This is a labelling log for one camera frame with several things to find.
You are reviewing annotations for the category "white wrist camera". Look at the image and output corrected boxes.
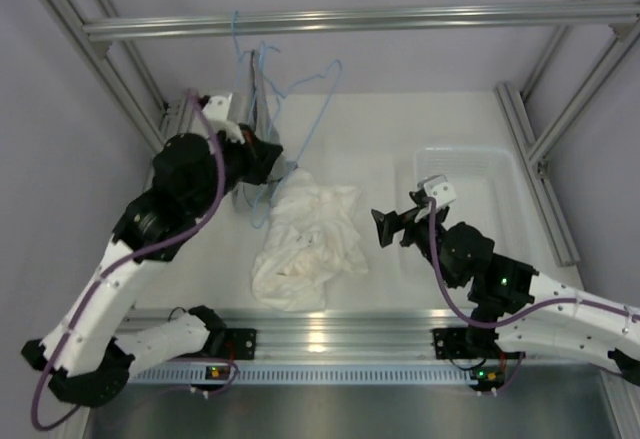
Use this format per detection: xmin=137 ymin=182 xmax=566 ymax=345
xmin=200 ymin=93 xmax=245 ymax=145
xmin=409 ymin=175 xmax=457 ymax=211

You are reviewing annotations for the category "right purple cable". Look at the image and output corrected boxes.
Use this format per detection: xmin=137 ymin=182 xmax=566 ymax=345
xmin=427 ymin=197 xmax=640 ymax=330

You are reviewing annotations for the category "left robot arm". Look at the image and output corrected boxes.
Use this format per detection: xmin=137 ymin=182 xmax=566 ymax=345
xmin=21 ymin=125 xmax=283 ymax=408

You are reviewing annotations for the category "clear plastic bin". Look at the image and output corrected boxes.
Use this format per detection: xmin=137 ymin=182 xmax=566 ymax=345
xmin=395 ymin=146 xmax=554 ymax=271

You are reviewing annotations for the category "white tank top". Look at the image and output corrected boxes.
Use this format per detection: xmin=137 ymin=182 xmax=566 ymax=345
xmin=251 ymin=169 xmax=369 ymax=312

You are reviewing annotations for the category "grey tank top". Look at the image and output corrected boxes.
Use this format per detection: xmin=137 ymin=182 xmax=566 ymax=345
xmin=232 ymin=49 xmax=288 ymax=212

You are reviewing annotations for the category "white slotted cable duct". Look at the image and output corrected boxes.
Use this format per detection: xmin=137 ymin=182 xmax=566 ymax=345
xmin=130 ymin=362 xmax=503 ymax=386

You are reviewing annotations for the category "purple cable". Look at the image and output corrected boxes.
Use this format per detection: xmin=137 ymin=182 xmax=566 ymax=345
xmin=427 ymin=197 xmax=640 ymax=330
xmin=30 ymin=88 xmax=226 ymax=433

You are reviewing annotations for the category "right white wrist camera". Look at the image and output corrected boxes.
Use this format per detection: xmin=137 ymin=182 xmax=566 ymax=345
xmin=409 ymin=175 xmax=457 ymax=211

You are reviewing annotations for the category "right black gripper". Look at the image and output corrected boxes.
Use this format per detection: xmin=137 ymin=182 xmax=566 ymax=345
xmin=372 ymin=207 xmax=461 ymax=290

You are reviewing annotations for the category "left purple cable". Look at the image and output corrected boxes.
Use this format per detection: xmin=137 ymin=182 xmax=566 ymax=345
xmin=30 ymin=88 xmax=226 ymax=433

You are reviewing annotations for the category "aluminium hanging rail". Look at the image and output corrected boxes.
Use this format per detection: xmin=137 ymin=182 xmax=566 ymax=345
xmin=82 ymin=0 xmax=639 ymax=43

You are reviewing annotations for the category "blue wire hanger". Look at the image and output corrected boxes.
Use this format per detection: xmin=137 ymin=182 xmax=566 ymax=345
xmin=231 ymin=10 xmax=257 ymax=127
xmin=249 ymin=42 xmax=346 ymax=228

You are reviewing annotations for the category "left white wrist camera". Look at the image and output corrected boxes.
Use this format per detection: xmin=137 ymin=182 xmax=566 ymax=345
xmin=200 ymin=93 xmax=245 ymax=145

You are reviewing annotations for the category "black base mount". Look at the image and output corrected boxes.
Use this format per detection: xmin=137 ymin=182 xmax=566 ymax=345
xmin=220 ymin=328 xmax=258 ymax=361
xmin=431 ymin=327 xmax=476 ymax=360

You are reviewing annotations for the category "aluminium frame post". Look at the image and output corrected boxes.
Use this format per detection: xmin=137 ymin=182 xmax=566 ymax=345
xmin=39 ymin=0 xmax=193 ymax=153
xmin=495 ymin=0 xmax=639 ymax=266

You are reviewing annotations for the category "left aluminium frame post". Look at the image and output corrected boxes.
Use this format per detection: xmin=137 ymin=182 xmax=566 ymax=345
xmin=39 ymin=0 xmax=193 ymax=153

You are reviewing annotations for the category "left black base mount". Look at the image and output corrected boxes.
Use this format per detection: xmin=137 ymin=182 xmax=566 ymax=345
xmin=220 ymin=328 xmax=258 ymax=361

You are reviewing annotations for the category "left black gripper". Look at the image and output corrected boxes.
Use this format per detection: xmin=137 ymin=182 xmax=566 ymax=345
xmin=187 ymin=122 xmax=283 ymax=220

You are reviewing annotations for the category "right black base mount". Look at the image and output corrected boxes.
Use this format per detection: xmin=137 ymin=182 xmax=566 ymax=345
xmin=431 ymin=327 xmax=476 ymax=360

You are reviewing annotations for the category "right aluminium frame post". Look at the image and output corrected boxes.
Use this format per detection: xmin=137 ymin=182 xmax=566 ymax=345
xmin=495 ymin=0 xmax=639 ymax=266

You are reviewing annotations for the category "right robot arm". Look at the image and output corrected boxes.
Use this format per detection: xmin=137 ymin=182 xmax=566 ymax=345
xmin=371 ymin=191 xmax=639 ymax=385

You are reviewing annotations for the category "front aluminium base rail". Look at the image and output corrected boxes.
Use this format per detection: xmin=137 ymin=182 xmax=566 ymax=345
xmin=112 ymin=307 xmax=571 ymax=361

